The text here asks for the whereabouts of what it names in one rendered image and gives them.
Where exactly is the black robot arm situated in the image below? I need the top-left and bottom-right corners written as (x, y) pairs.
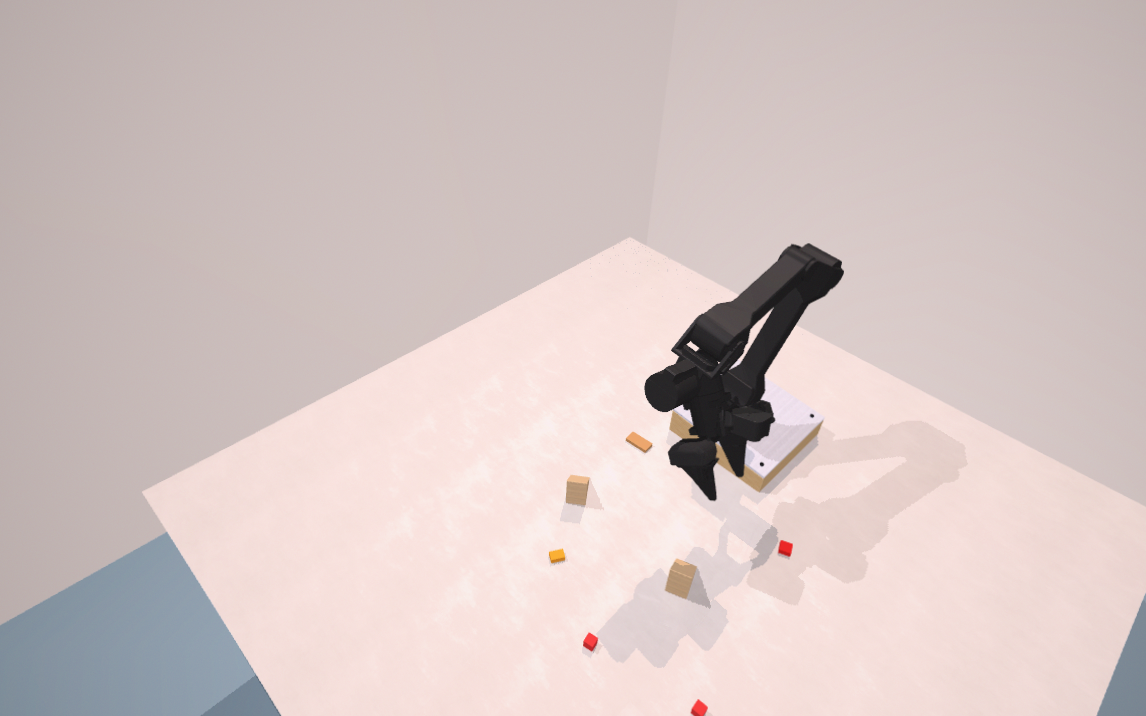
top-left (644, 243), bottom-right (843, 442)

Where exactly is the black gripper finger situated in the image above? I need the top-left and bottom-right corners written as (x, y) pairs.
top-left (719, 433), bottom-right (748, 477)
top-left (676, 458), bottom-right (719, 501)

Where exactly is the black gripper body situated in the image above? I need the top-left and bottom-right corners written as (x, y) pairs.
top-left (668, 387), bottom-right (731, 466)

